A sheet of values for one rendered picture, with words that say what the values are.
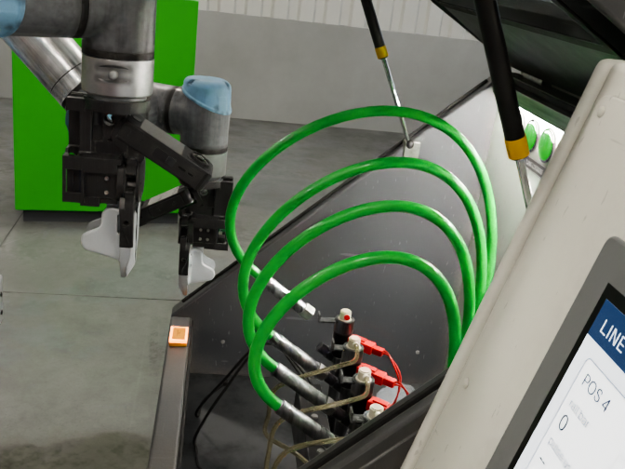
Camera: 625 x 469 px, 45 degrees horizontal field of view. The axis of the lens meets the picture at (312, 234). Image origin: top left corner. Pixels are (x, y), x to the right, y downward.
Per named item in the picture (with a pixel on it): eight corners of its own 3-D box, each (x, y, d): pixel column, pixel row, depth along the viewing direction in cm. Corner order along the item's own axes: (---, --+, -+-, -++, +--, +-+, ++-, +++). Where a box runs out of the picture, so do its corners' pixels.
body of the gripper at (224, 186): (227, 255, 122) (233, 184, 117) (173, 251, 120) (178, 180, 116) (227, 238, 129) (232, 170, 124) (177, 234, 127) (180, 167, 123)
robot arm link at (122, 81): (157, 54, 84) (150, 65, 76) (155, 95, 85) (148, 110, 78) (87, 46, 83) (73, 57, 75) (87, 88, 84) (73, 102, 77)
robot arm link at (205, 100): (191, 71, 119) (241, 79, 118) (186, 139, 123) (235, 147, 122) (169, 77, 112) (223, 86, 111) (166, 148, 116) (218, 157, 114)
